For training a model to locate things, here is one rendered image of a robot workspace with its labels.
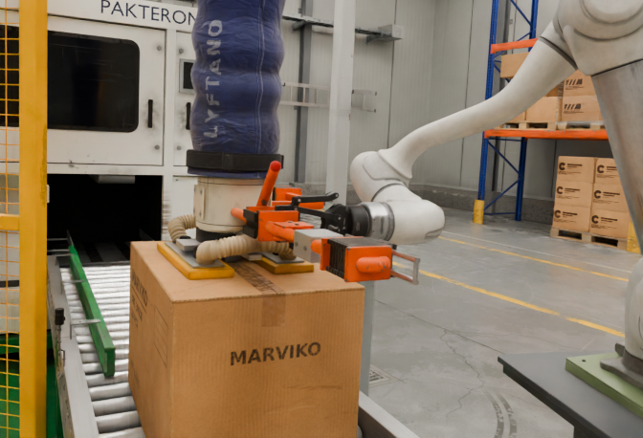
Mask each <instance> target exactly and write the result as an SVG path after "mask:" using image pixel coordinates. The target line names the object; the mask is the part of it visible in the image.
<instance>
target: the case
mask: <svg viewBox="0 0 643 438"><path fill-rule="evenodd" d="M159 242H172V241H144V242H131V246H130V296H129V345H128V383H129V386H130V390H131V393H132V396H133V399H134V402H135V405H136V408H137V411H138V414H139V417H140V420H141V424H142V427H143V430H144V435H145V438H357V424H358V407H359V391H360V375H361V358H362V342H363V326H364V309H365V293H366V287H364V286H362V285H360V284H358V283H356V282H347V283H346V282H344V280H343V279H342V278H340V277H338V276H336V275H334V274H332V273H330V272H328V271H322V270H320V264H319V263H311V264H313V265H314V272H312V273H302V274H272V273H270V272H269V271H267V270H265V269H264V268H262V267H260V266H259V265H257V264H256V263H255V262H253V261H251V260H248V259H246V258H245V257H243V256H241V260H240V261H235V262H225V261H224V260H222V259H220V258H219V259H220V260H222V261H223V262H225V263H226V264H227V265H229V266H230V267H232V268H233V269H234V277H227V278H212V279H196V280H188V279H187V278H186V277H185V276H184V275H183V274H182V273H181V272H180V271H179V270H178V269H177V268H176V267H174V266H173V265H172V264H171V263H170V262H169V261H168V260H167V259H166V258H165V257H164V256H163V255H162V254H161V253H160V252H159V251H158V250H157V243H159Z"/></svg>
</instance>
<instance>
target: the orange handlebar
mask: <svg viewBox="0 0 643 438"><path fill-rule="evenodd" d="M293 196H301V195H298V194H294V193H286V194H285V199H286V200H288V201H272V207H274V206H276V205H290V204H291V202H292V197H293ZM299 207H303V208H311V209H322V208H323V202H317V203H299ZM231 215H232V216H233V217H235V218H238V219H240V220H242V221H244V222H245V218H244V217H243V209H240V208H232V210H231ZM264 228H265V230H266V231H268V232H270V233H272V234H274V235H276V236H273V238H275V239H276V240H278V241H280V242H282V243H288V242H292V243H294V231H295V230H312V229H310V228H314V226H313V225H310V224H307V223H304V222H293V221H286V222H272V221H268V222H266V224H265V226H264ZM321 245H322V241H321V240H314V241H313V242H312V243H311V246H310V247H311V250H312V251H313V252H315V253H317V254H321ZM389 266H390V260H389V258H388V257H386V256H380V257H362V258H360V259H359V260H358V261H357V263H356V268H357V270H358V271H359V272H362V273H381V272H384V271H386V270H387V269H388V268H389Z"/></svg>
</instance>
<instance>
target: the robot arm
mask: <svg viewBox="0 0 643 438"><path fill-rule="evenodd" d="M578 69H579V70H580V71H581V72H582V73H583V74H584V75H586V76H590V77H591V80H592V84H593V87H594V91H595V94H596V97H597V100H598V104H599V107H600V111H601V114H602V118H603V121H604V125H605V127H606V131H607V134H608V138H609V141H610V147H611V151H612V154H613V158H614V161H615V164H616V168H617V171H618V175H619V178H620V182H621V185H622V188H623V191H624V195H625V198H626V202H627V205H628V209H629V212H630V216H631V219H632V224H633V228H634V231H635V235H636V239H637V242H638V246H639V249H640V252H641V255H642V257H641V258H640V259H639V261H638V262H637V264H636V265H635V267H634V268H633V270H632V273H631V275H630V278H629V283H628V289H627V295H626V305H625V342H624V341H618V342H616V343H615V347H614V350H615V352H617V353H618V354H619V355H620V356H621V357H622V358H617V359H603V360H601V361H600V367H601V368H602V369H604V370H607V371H609V372H611V373H613V374H615V375H616V376H618V377H620V378H622V379H623V380H625V381H627V382H628V383H631V384H633V385H634V386H636V387H638V388H639V389H641V390H643V0H560V1H559V5H558V9H557V11H556V13H555V14H554V16H553V19H552V20H551V22H550V23H549V24H548V26H547V27H546V29H545V30H544V32H543V33H542V35H541V36H540V37H539V39H538V40H537V41H536V43H535V45H534V46H533V48H532V50H531V51H530V53H529V55H528V56H527V58H526V59H525V61H524V62H523V64H522V65H521V67H520V68H519V70H518V71H517V73H516V74H515V76H514V77H513V79H512V80H511V81H510V82H509V83H508V85H507V86H506V87H505V88H504V89H503V90H501V91H500V92H499V93H498V94H496V95H495V96H493V97H492V98H490V99H487V100H485V101H484V102H482V103H480V104H477V105H475V106H472V107H470V108H467V109H465V110H462V111H460V112H457V113H455V114H452V115H450V116H448V117H446V118H443V119H441V120H437V121H434V122H432V123H429V124H427V125H424V126H422V127H420V128H418V129H416V130H414V131H413V132H411V133H410V134H408V135H407V136H406V137H405V138H404V139H402V140H401V141H400V142H399V143H397V144H396V145H395V146H393V147H392V148H390V149H385V150H383V149H381V150H379V151H378V152H373V151H369V152H364V153H361V154H359V155H358V156H357V157H356V158H355V159H354V160H353V162H352V164H351V166H350V179H351V183H352V185H353V187H354V189H355V191H356V193H357V194H358V196H359V198H360V199H361V201H362V203H361V204H359V205H358V206H344V205H342V204H340V203H339V200H338V198H339V193H337V192H333V191H330V192H328V193H326V194H324V195H306V196H293V197H292V202H291V204H290V205H276V206H275V210H257V211H256V213H258V214H259V212H260V211H290V210H296V211H298V212H300V213H303V214H308V215H313V216H318V217H320V218H321V227H320V228H316V229H315V230H321V229H326V230H328V226H329V225H332V226H334V227H335V228H337V229H339V234H341V235H343V236H345V235H346V234H350V235H353V236H363V237H375V238H378V239H381V240H384V241H387V242H389V243H393V244H396V245H416V244H422V243H426V242H430V241H432V240H434V239H436V238H437V237H438V236H439V235H440V233H441V232H442V231H443V229H444V225H445V216H444V212H443V210H442V208H441V207H439V206H438V205H436V204H434V203H432V202H430V201H428V200H422V199H421V198H420V197H419V196H417V195H415V194H413V193H412V192H410V191H409V190H408V186H409V182H410V179H411V177H412V175H411V167H412V165H413V163H414V161H415V160H416V159H417V158H418V157H419V156H420V155H421V154H422V153H423V152H424V151H426V150H428V149H430V148H432V147H435V146H438V145H440V144H443V143H446V142H452V141H455V140H458V139H461V138H464V137H468V136H471V135H474V134H476V133H480V132H483V131H486V130H489V129H492V128H495V127H497V126H499V125H502V124H504V123H506V122H508V121H510V120H512V119H514V118H515V117H517V116H518V115H520V114H521V113H523V112H524V111H526V110H527V109H528V108H530V107H531V106H532V105H533V104H535V103H536V102H537V101H538V100H540V99H541V98H542V97H543V96H545V95H546V94H547V93H548V92H550V91H551V90H552V89H553V88H555V87H556V86H557V85H558V84H560V83H561V82H562V81H564V80H565V79H566V78H568V77H569V76H571V75H572V74H573V73H575V72H576V71H577V70H578ZM317 202H328V203H331V204H332V203H333V204H334V205H332V206H331V207H330V208H328V209H327V210H326V211H320V210H315V209H311V208H303V207H299V203H317Z"/></svg>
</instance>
